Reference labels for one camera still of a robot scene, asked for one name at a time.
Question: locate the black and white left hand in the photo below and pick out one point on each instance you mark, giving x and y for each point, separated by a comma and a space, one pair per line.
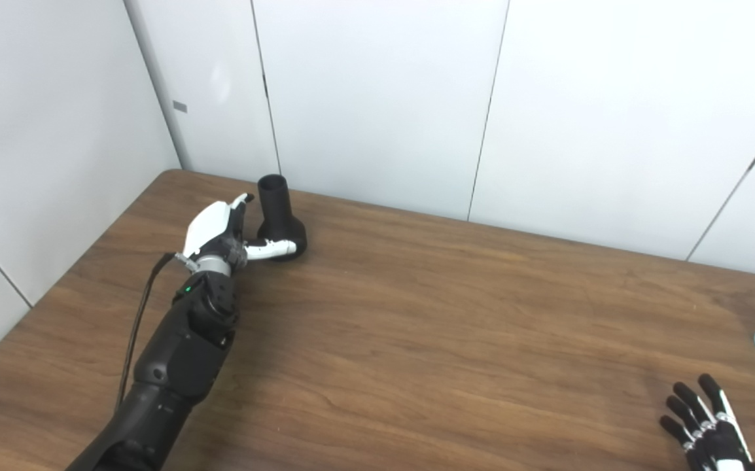
210, 222

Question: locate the black and white right hand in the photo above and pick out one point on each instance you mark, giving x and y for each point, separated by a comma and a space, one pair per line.
718, 438

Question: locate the black funnel-shaped nozzle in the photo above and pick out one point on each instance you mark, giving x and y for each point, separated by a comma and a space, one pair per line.
276, 203

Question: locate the small grey wall sticker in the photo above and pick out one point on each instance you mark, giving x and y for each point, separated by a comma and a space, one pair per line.
180, 106

